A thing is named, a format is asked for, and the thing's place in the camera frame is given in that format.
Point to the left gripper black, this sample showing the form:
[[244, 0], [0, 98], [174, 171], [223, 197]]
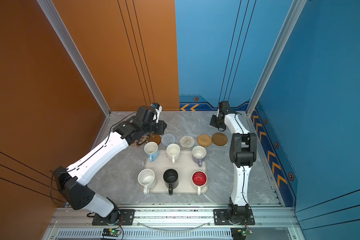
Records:
[[161, 124]]

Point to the right green circuit board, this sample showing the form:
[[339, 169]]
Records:
[[240, 233]]

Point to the red inside white mug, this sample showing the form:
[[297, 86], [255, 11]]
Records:
[[199, 182]]

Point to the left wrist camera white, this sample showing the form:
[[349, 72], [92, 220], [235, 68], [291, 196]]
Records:
[[158, 110]]

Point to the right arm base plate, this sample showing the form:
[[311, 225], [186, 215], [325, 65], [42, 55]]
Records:
[[222, 217]]

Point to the tan rattan woven coaster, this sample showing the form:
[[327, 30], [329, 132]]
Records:
[[204, 140]]

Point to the cork paw print coaster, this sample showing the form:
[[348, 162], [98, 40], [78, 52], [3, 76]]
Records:
[[140, 142]]

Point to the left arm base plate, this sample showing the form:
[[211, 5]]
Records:
[[123, 217]]

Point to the green circuit board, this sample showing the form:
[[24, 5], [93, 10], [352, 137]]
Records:
[[112, 234], [240, 233]]

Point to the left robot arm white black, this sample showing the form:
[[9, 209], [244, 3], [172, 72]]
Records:
[[72, 182]]

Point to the black mug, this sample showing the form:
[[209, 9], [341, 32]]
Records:
[[171, 179]]

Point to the aluminium front rail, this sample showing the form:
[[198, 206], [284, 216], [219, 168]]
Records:
[[179, 216]]

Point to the left green circuit board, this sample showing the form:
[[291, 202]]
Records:
[[112, 234]]

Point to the blue grey woven coaster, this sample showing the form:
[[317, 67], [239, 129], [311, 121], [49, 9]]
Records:
[[168, 139]]

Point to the white woven rope coaster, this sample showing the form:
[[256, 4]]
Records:
[[187, 142]]

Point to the plain brown cork coaster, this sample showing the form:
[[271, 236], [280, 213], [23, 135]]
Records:
[[219, 139]]

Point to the glossy brown round coaster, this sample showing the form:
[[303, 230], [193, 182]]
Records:
[[155, 138]]

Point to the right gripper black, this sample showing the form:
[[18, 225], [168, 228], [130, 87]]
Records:
[[212, 122]]

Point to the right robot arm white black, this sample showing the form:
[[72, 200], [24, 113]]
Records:
[[243, 154]]

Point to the cream serving tray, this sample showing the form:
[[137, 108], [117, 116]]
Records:
[[185, 167]]

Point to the light blue mug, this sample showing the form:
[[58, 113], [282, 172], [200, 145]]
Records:
[[152, 151]]

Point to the lavender mug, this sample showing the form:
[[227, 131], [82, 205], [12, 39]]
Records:
[[199, 154]]

